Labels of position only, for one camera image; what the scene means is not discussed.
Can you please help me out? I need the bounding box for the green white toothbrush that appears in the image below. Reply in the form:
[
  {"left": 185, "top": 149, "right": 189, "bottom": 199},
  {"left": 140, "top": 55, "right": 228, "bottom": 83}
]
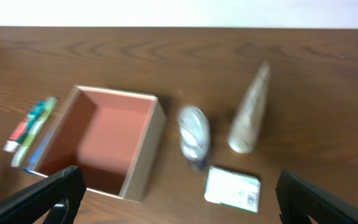
[{"left": 11, "top": 97, "right": 58, "bottom": 167}]

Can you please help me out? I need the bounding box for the Colgate toothpaste tube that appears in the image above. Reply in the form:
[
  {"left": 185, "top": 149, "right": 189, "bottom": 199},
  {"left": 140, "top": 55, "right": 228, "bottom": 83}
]
[{"left": 3, "top": 101, "right": 46, "bottom": 152}]

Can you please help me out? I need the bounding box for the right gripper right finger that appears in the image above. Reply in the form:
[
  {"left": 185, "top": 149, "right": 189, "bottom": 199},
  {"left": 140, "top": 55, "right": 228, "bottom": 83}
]
[{"left": 275, "top": 170, "right": 358, "bottom": 224}]

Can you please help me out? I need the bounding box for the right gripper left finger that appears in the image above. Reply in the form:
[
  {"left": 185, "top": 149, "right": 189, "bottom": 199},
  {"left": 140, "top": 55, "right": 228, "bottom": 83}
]
[{"left": 0, "top": 166, "right": 86, "bottom": 224}]

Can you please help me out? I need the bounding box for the white lotion tube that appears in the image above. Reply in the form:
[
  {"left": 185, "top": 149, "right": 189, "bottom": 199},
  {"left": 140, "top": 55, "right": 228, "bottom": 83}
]
[{"left": 227, "top": 61, "right": 270, "bottom": 154}]

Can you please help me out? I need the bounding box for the blue disposable razor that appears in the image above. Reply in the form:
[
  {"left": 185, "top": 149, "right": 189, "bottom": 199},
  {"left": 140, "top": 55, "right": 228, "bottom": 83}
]
[{"left": 22, "top": 131, "right": 53, "bottom": 177}]

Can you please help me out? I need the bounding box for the white open cardboard box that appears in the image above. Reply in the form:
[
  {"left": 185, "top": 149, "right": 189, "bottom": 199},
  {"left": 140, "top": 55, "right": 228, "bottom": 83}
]
[{"left": 36, "top": 85, "right": 167, "bottom": 202}]

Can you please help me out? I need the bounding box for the clear pump bottle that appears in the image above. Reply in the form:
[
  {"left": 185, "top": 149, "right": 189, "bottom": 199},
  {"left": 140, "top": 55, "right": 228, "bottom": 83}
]
[{"left": 177, "top": 105, "right": 211, "bottom": 171}]

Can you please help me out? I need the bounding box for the green white soap box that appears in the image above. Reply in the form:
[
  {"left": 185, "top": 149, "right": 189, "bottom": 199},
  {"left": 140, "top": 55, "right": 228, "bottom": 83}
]
[{"left": 204, "top": 166, "right": 261, "bottom": 213}]

